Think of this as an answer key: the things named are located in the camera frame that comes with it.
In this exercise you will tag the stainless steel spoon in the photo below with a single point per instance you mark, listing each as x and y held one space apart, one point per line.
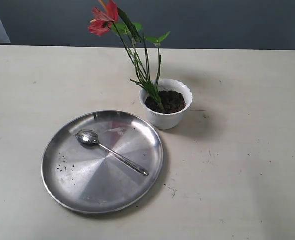
89 137

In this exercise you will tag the artificial red flower stem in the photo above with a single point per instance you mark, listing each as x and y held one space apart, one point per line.
132 36

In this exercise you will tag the white scalloped flower pot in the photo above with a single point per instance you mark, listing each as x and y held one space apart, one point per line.
164 121

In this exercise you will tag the round stainless steel plate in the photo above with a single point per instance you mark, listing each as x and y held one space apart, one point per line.
89 179

